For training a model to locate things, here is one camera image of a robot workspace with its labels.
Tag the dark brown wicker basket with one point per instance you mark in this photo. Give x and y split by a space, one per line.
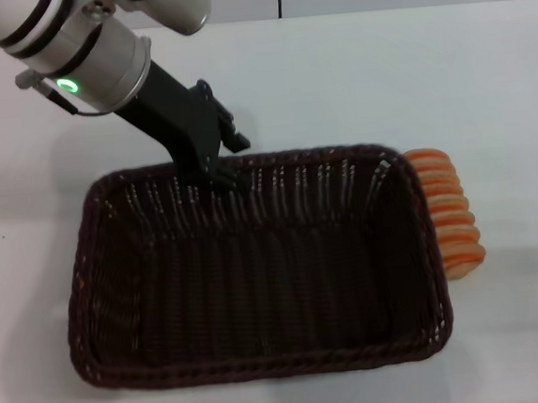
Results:
257 282

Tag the orange striped bread loaf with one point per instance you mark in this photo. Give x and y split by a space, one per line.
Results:
457 223

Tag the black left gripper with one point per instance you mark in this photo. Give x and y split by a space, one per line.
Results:
177 124

